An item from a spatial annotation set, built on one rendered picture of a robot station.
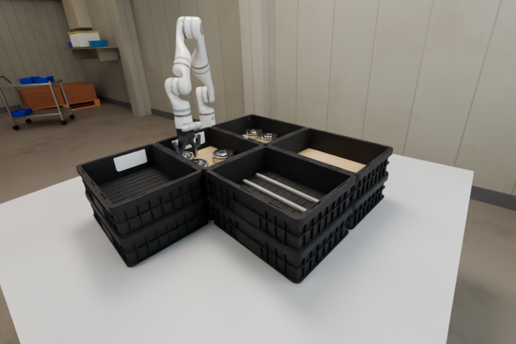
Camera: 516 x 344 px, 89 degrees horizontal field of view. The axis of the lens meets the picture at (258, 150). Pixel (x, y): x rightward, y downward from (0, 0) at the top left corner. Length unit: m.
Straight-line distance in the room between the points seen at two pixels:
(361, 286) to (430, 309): 0.16
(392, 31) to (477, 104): 0.88
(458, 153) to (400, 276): 1.98
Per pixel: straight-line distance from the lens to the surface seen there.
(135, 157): 1.22
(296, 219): 0.66
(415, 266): 0.96
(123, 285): 0.93
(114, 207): 0.82
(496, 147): 2.75
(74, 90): 7.31
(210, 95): 1.55
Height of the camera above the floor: 1.33
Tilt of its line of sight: 23 degrees down
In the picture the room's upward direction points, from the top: 2 degrees counter-clockwise
